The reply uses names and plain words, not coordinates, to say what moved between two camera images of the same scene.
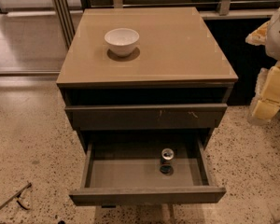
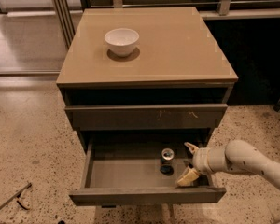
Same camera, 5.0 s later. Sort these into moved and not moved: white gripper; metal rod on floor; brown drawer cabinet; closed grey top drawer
Moved: white gripper
Not moved: closed grey top drawer; brown drawer cabinet; metal rod on floor
